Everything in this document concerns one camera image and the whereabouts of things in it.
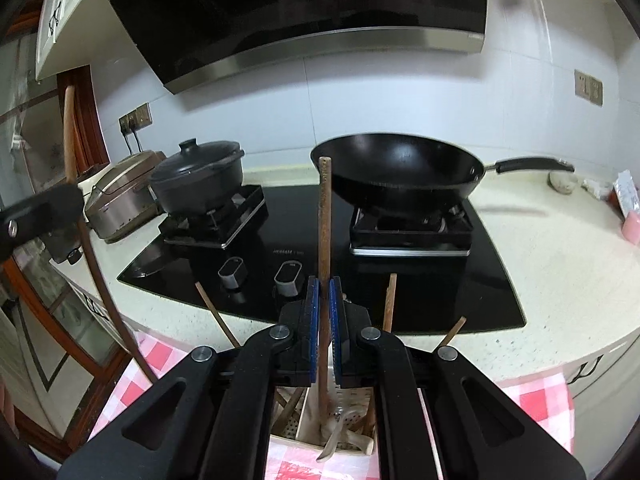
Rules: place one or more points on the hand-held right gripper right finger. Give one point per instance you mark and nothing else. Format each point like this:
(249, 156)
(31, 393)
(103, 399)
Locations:
(336, 330)

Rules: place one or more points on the black pot with lid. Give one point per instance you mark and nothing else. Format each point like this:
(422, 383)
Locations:
(200, 180)

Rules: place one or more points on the small patterned bowl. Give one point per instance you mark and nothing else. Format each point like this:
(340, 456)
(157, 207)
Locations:
(562, 182)

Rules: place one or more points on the white kitchen appliance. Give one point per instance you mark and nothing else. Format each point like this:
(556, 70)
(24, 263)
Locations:
(95, 177)

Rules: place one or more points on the brown silver rice cooker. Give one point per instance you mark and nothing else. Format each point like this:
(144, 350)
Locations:
(125, 200)

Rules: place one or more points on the white ceramic soup spoon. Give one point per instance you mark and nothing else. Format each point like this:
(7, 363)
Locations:
(331, 440)
(360, 440)

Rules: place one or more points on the pink cup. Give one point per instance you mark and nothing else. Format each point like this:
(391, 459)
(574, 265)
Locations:
(631, 227)

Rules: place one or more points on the paper packet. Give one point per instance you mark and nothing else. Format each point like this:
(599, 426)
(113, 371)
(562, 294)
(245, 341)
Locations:
(627, 192)

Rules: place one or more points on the red white checkered tablecloth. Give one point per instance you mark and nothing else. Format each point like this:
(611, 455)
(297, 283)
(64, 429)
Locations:
(540, 400)

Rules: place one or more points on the beige wall socket panel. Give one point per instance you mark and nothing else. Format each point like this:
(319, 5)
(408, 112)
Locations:
(135, 117)
(589, 87)

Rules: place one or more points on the black glass gas stove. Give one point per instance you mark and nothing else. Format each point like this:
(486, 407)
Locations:
(450, 290)

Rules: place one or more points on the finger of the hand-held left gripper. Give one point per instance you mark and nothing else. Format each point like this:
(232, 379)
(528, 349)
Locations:
(45, 215)

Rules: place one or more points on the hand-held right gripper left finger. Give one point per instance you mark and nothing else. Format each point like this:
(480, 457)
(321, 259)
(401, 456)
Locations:
(314, 330)

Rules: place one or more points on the wooden framed glass door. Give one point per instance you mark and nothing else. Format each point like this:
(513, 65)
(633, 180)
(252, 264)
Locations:
(92, 120)

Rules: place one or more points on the white wall cabinet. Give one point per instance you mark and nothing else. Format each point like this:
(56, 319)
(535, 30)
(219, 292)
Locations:
(60, 15)

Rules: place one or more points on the black range hood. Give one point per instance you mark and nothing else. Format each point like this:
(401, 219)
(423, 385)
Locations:
(280, 5)

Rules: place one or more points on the black wok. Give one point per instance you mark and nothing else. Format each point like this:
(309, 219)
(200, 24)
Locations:
(400, 170)

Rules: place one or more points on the grey stove knob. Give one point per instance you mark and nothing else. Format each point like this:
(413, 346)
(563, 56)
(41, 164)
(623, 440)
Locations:
(232, 274)
(289, 280)

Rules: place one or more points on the white perforated utensil basket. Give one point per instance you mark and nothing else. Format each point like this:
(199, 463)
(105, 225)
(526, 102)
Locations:
(295, 432)

